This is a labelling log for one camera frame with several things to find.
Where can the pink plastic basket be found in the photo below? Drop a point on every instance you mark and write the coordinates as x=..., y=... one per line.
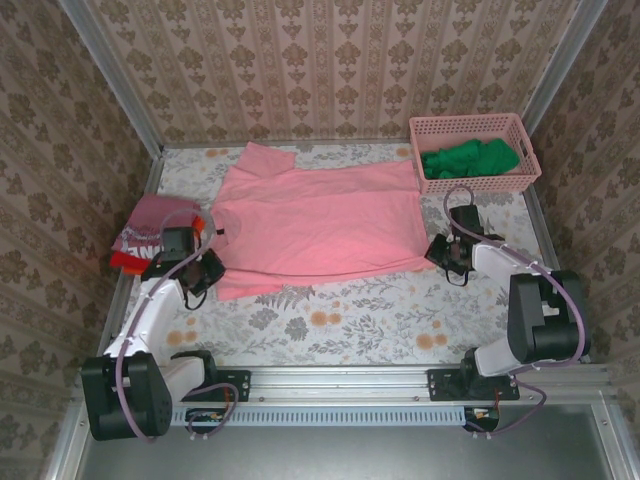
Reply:
x=475, y=130

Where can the green crumpled t-shirt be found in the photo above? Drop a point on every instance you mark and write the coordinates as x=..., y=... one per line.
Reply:
x=470, y=157

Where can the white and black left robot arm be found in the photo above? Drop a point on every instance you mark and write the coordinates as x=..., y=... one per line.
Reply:
x=150, y=312

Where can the pink t-shirt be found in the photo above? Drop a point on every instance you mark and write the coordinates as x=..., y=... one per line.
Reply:
x=320, y=225

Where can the aluminium frame post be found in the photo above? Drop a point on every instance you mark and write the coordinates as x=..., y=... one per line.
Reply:
x=555, y=70
x=117, y=85

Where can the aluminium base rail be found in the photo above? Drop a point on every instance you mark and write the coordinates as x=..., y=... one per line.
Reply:
x=340, y=387

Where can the grey metal panel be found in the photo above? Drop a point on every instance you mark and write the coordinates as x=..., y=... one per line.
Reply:
x=350, y=455

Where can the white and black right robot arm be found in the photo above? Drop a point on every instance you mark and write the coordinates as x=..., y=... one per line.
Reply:
x=542, y=320

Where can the red-orange folded t-shirt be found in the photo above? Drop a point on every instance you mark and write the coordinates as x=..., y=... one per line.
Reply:
x=121, y=261

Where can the floral patterned tablecloth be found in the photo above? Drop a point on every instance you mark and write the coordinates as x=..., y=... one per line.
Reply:
x=340, y=330

